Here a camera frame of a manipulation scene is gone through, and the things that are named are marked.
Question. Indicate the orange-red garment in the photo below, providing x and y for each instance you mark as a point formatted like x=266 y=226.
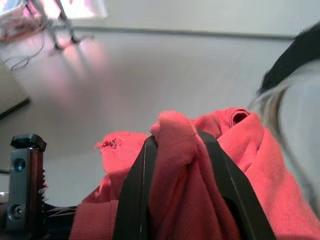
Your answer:
x=180 y=180

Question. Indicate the round washing machine door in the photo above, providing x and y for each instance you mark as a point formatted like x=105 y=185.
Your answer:
x=300 y=50

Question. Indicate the beige board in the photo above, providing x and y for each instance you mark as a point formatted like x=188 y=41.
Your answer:
x=10 y=92

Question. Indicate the black tripod stand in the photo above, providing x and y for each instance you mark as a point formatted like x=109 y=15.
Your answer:
x=56 y=32

